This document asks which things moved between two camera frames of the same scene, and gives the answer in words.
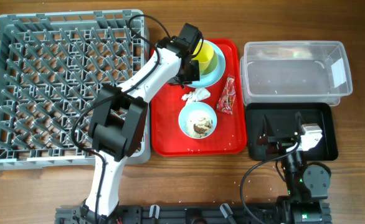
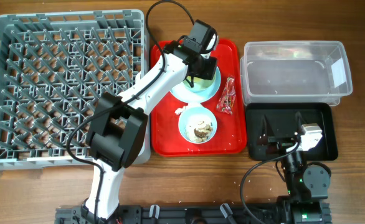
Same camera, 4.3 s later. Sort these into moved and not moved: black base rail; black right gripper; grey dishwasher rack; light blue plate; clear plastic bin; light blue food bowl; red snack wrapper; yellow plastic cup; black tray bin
Moved: light blue food bowl; light blue plate; yellow plastic cup
Not moved: black right gripper; black base rail; clear plastic bin; black tray bin; grey dishwasher rack; red snack wrapper
